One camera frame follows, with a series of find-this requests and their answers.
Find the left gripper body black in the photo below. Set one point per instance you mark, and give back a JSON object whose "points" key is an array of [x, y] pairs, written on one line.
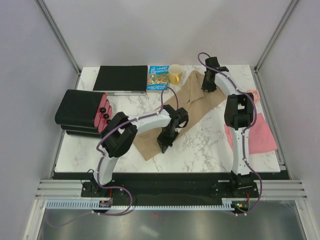
{"points": [[167, 136]]}

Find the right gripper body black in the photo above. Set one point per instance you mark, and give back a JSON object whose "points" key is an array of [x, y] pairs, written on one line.
{"points": [[207, 84]]}

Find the beige t shirt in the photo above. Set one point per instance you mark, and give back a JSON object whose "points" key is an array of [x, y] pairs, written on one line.
{"points": [[191, 102]]}

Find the black pink drawer unit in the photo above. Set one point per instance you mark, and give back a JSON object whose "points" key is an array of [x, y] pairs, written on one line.
{"points": [[84, 113]]}

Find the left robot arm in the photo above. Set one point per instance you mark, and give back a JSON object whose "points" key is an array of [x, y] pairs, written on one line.
{"points": [[120, 133]]}

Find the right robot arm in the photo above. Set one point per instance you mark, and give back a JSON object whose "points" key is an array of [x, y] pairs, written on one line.
{"points": [[239, 113]]}

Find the yellow mug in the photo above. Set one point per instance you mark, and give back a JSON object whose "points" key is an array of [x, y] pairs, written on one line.
{"points": [[174, 74]]}

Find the pink cube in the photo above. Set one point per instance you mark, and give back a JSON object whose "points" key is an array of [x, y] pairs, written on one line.
{"points": [[255, 93]]}

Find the blue treehouse book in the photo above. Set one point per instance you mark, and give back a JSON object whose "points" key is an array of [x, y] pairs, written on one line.
{"points": [[158, 78]]}

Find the black notebook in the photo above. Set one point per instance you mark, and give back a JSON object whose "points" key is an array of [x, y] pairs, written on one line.
{"points": [[122, 80]]}

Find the pink folded t shirt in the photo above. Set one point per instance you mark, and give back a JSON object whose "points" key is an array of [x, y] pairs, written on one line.
{"points": [[260, 137]]}

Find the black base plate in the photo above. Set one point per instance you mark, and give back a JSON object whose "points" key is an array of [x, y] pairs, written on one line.
{"points": [[172, 189]]}

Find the white cable duct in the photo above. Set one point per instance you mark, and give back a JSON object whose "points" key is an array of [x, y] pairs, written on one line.
{"points": [[81, 204]]}

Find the right aluminium frame post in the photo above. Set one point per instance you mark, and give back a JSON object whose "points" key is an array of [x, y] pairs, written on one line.
{"points": [[276, 34]]}

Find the aluminium frame post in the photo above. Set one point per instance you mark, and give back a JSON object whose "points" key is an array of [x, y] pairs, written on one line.
{"points": [[58, 35], [276, 34]]}

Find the aluminium front rail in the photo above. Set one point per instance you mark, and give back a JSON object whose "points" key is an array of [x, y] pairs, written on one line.
{"points": [[271, 190]]}

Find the left aluminium frame post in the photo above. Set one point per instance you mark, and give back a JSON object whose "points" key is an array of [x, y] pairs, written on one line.
{"points": [[58, 35]]}

